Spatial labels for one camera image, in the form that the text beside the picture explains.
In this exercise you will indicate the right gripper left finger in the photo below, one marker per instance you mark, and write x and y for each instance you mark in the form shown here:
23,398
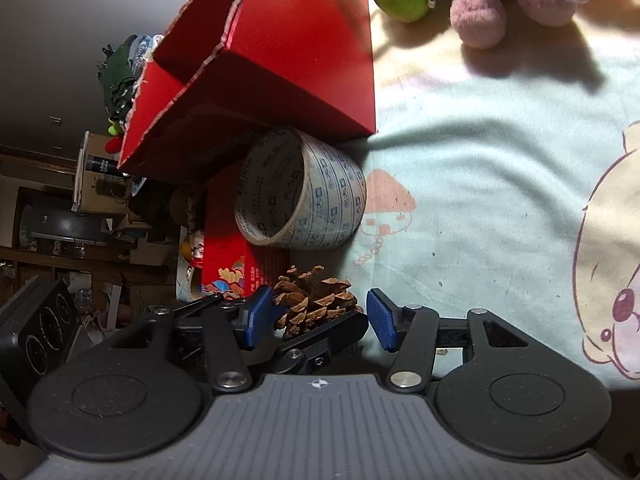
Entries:
230,326

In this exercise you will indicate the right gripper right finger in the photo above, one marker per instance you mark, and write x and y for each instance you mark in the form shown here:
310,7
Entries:
410,334

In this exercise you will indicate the small red gift box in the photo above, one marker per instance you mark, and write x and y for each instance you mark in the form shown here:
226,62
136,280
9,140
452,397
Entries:
231,265

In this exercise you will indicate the brown pine cone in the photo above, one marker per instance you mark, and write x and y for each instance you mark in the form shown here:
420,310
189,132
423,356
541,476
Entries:
306,300

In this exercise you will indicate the printed packing tape roll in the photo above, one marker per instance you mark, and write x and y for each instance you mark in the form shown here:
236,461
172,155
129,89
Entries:
297,192

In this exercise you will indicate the cartoon bear table cloth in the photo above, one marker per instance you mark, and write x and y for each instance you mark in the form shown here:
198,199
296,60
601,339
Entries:
508,179

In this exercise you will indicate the grey speaker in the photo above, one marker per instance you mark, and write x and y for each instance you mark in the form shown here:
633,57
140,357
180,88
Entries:
38,325

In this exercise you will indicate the red cardboard box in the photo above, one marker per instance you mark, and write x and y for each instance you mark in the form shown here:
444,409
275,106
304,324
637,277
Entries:
226,69

